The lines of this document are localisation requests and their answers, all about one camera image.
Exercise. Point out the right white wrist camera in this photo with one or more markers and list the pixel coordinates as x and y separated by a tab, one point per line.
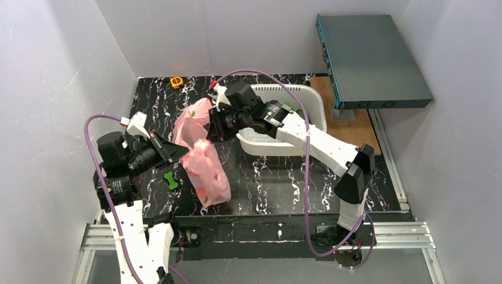
221	101

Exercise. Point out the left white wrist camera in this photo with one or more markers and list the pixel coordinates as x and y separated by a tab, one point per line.
135	125

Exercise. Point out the green bone toy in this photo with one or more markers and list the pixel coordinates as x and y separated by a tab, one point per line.
170	178

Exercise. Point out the black marble mat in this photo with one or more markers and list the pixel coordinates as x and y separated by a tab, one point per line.
259	184

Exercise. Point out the white plastic basin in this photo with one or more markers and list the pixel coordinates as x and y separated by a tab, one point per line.
263	145

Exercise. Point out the orange tape measure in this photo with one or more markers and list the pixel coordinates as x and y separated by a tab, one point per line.
176	82

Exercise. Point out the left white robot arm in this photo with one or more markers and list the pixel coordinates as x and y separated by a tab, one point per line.
142	245

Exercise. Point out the fake green avocado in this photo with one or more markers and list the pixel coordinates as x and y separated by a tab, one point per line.
300	113

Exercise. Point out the wooden board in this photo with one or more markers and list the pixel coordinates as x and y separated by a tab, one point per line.
357	132

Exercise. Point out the aluminium frame rail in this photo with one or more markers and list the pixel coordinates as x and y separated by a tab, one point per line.
389	235

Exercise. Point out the pink plastic bag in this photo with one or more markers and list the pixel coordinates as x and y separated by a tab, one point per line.
202	162

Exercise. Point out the grey metal box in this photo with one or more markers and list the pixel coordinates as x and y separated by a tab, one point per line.
369	64

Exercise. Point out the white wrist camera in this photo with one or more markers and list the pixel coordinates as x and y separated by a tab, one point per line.
135	125
221	101

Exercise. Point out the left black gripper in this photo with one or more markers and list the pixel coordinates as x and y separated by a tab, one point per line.
163	147

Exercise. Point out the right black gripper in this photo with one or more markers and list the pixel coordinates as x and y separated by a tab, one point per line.
214	125

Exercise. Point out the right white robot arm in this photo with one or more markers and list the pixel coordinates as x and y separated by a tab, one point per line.
238	107

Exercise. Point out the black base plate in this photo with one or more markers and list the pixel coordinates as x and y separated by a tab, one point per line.
271	236

